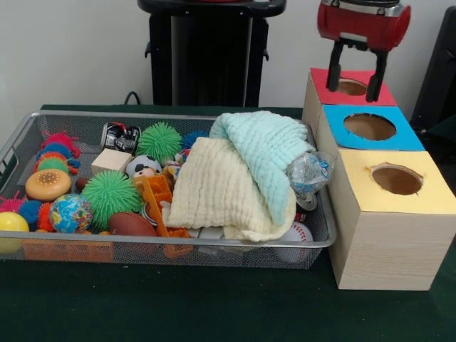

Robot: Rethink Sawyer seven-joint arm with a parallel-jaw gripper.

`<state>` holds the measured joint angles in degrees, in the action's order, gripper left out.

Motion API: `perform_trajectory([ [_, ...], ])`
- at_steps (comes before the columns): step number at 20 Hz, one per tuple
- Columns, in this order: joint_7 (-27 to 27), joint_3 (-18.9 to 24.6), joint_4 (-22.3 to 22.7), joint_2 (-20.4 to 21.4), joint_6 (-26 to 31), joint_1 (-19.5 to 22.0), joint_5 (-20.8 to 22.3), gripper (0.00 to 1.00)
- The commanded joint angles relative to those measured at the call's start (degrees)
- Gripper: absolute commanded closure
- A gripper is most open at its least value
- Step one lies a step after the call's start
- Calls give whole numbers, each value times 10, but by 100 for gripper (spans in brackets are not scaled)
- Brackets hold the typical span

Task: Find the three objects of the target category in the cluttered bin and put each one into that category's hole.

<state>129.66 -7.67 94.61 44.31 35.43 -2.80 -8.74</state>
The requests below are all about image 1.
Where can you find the brown toy football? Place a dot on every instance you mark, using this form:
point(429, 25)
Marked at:
point(132, 223)

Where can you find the cream waffle cloth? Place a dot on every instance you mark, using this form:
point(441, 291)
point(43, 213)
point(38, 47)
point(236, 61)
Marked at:
point(213, 189)

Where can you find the black upright panel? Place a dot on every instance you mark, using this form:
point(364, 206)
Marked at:
point(438, 71)

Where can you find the plain wooden cube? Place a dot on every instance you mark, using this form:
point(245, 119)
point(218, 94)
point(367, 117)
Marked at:
point(110, 162)

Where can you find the dark green table cloth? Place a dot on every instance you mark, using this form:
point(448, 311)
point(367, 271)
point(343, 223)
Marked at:
point(213, 303)

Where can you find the clear blue-print plastic packet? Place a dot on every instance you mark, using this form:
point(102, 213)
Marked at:
point(310, 171)

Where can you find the green spiky rubber ball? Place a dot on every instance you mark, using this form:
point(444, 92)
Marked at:
point(160, 139)
point(110, 199)

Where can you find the tan toy burger bun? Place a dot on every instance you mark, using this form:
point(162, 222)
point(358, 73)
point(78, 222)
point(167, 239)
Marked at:
point(48, 184)

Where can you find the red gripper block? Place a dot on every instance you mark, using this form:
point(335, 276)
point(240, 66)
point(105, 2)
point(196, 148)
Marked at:
point(363, 26)

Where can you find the globe print ball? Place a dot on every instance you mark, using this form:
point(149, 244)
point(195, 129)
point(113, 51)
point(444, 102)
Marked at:
point(71, 213)

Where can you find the mint waffle cloth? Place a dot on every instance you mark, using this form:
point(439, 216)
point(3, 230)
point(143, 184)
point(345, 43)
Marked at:
point(263, 142)

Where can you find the wooden box with three holes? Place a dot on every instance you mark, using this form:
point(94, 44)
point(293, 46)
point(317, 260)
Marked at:
point(384, 249)

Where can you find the shallow silver mesh bin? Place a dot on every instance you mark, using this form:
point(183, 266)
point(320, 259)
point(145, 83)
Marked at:
point(142, 253)

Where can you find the toy soccer ball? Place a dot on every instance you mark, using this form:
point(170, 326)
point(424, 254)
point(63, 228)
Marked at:
point(144, 164)

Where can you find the dark green side-table cloth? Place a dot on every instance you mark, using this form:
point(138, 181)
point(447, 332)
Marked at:
point(445, 130)

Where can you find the crushed black can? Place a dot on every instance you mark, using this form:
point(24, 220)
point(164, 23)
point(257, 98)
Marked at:
point(121, 139)

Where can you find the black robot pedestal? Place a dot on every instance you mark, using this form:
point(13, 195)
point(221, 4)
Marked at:
point(199, 53)

